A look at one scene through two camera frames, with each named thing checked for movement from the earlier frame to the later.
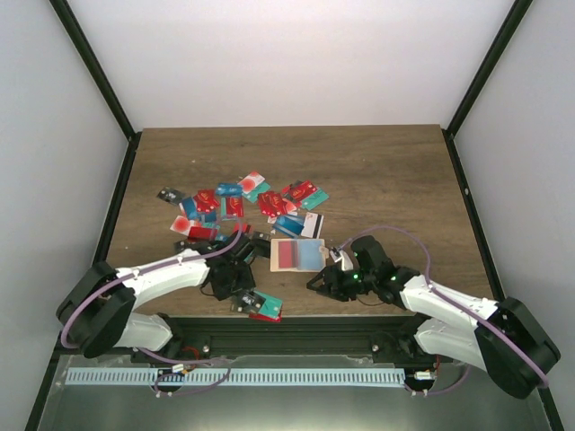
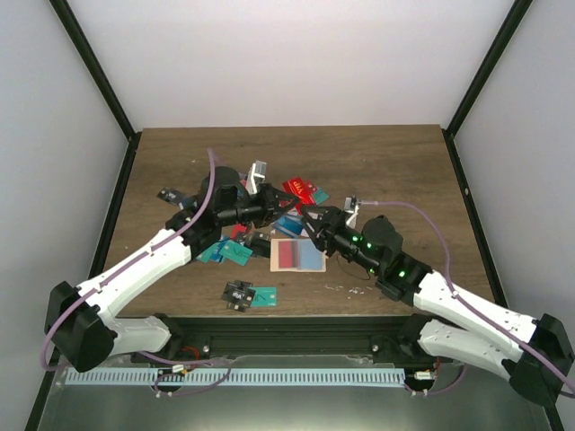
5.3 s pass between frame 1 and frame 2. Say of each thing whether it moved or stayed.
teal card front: moved
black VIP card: stayed
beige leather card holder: stayed
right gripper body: moved
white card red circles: stayed
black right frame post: stayed
